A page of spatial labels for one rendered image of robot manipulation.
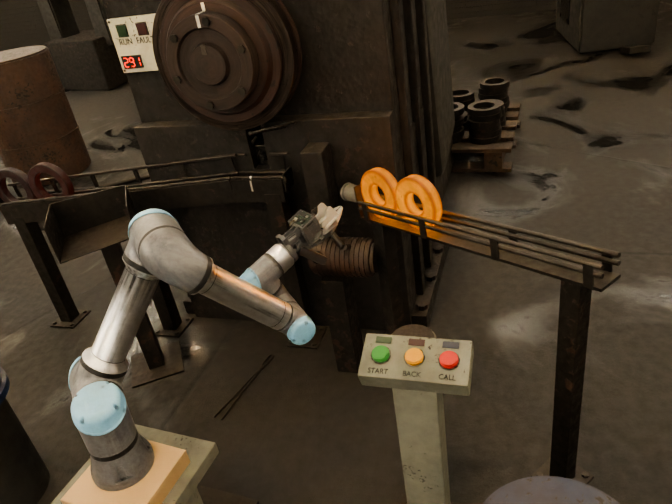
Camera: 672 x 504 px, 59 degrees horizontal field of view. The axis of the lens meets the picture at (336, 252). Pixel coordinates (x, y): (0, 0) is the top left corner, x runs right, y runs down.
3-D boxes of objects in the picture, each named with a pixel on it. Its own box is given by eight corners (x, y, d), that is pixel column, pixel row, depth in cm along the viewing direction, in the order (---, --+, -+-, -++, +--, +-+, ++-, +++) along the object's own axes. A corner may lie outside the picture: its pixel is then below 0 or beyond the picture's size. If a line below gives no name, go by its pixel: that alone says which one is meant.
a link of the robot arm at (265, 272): (245, 296, 163) (230, 275, 158) (274, 269, 167) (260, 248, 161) (260, 307, 158) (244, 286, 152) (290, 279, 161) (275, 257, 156)
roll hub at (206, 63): (188, 108, 190) (162, 16, 175) (268, 103, 181) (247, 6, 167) (179, 114, 185) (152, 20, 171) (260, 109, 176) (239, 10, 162)
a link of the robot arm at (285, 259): (288, 277, 161) (272, 266, 166) (300, 265, 162) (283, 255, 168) (276, 258, 156) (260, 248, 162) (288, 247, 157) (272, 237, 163)
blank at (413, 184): (398, 170, 169) (390, 174, 167) (438, 177, 157) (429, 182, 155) (407, 219, 176) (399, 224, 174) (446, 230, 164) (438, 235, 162)
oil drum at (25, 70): (48, 157, 489) (1, 46, 444) (107, 156, 470) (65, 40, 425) (-6, 189, 442) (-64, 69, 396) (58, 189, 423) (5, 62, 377)
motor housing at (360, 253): (338, 350, 228) (315, 229, 201) (394, 355, 221) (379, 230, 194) (328, 373, 217) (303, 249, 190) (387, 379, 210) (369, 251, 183)
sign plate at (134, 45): (126, 71, 211) (109, 18, 202) (190, 66, 203) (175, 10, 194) (123, 73, 209) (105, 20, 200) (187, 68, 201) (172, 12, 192)
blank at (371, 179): (364, 163, 181) (355, 167, 179) (398, 170, 169) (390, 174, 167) (373, 210, 188) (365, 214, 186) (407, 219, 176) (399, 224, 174)
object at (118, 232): (118, 360, 242) (49, 203, 206) (181, 340, 247) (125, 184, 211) (118, 393, 225) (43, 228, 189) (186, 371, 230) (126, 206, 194)
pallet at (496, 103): (316, 172, 380) (304, 105, 358) (353, 127, 444) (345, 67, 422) (511, 172, 339) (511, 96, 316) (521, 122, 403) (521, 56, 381)
